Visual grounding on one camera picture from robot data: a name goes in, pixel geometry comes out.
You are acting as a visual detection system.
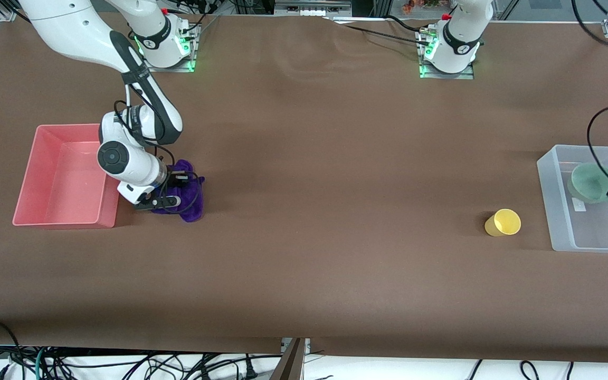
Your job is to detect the purple cloth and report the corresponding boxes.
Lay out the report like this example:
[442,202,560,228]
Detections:
[152,160,205,223]

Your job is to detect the green bowl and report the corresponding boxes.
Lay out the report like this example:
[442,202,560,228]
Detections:
[567,163,608,204]

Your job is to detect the yellow cup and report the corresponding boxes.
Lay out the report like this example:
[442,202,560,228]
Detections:
[484,208,522,238]

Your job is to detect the translucent plastic bin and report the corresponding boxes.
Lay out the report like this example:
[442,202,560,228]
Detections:
[536,144,608,254]

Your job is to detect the pink plastic bin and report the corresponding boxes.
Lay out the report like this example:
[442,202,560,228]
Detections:
[12,124,121,229]

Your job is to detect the brown table cover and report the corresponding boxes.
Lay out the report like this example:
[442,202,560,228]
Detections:
[0,9,608,365]

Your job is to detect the grey table leg profile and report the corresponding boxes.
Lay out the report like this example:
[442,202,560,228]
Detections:
[268,338,311,380]

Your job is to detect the orange background objects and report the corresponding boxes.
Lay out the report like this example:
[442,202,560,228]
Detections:
[402,0,442,14]

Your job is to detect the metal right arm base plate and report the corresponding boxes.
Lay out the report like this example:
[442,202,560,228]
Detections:
[140,24,197,73]

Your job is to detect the thin grey base cable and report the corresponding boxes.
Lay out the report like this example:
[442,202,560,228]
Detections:
[185,13,223,40]

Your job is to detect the black floor cable bundle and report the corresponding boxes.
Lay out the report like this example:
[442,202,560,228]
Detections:
[45,353,262,380]

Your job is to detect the metal rail with connectors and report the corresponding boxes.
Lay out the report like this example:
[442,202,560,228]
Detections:
[275,0,352,16]

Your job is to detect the long black table cable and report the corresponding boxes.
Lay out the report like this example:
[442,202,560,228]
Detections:
[325,17,434,48]

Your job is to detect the short black table cable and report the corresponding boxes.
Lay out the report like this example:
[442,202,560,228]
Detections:
[386,15,431,33]

